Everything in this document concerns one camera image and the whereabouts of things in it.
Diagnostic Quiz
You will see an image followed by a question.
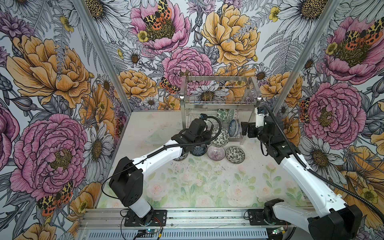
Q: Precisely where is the dark blue-grey bowl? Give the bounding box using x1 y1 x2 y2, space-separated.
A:
191 144 208 157

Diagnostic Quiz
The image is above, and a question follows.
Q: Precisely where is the green leaf pattern bowl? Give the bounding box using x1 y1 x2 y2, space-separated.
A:
217 109 229 122

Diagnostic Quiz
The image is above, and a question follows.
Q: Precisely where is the dark leaf pattern bowl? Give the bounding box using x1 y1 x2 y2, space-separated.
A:
211 128 230 148

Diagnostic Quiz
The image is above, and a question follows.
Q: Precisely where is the blue floral bowl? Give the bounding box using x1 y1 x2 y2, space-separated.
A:
228 119 241 138

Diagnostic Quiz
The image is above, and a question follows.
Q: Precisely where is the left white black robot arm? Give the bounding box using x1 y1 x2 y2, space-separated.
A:
109 114 222 225

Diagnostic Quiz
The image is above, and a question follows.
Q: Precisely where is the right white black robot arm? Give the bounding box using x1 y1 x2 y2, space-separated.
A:
241 107 363 240

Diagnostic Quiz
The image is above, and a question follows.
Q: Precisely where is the steel two-tier dish rack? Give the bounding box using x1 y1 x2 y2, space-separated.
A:
180 76 263 129

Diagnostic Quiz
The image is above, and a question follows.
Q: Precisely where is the right green circuit board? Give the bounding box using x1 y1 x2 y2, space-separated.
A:
267 227 286 235

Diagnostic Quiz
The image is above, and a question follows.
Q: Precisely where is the green circuit board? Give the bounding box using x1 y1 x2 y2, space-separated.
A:
267 227 286 235
134 229 164 240

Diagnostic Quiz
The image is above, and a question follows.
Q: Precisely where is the left green circuit board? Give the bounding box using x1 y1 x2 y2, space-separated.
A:
134 229 164 240

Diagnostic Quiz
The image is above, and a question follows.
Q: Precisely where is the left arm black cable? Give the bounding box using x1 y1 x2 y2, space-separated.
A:
101 115 223 200

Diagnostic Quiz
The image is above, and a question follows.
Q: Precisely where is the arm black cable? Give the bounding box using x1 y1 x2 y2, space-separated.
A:
263 104 384 223
101 115 223 200

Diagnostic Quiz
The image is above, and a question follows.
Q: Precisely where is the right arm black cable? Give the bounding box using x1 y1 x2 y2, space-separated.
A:
263 104 384 223

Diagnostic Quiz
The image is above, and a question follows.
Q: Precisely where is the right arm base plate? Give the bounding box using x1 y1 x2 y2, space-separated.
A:
244 209 291 226

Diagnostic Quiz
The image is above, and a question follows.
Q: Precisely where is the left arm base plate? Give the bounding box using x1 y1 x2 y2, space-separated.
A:
124 209 168 227

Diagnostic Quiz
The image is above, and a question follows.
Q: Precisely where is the white vented cable duct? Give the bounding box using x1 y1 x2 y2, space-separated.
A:
81 228 268 240

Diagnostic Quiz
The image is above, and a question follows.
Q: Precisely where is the left aluminium frame post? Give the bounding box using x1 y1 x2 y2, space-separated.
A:
74 1 132 116

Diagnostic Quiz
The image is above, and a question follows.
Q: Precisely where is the aluminium frame post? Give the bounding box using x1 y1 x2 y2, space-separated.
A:
273 0 341 114
74 1 132 116

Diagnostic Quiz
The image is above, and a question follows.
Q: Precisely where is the right aluminium frame post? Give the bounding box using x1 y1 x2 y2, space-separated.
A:
273 0 341 114

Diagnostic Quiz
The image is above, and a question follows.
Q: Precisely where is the aluminium front rail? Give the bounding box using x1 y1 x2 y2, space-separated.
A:
80 207 298 230

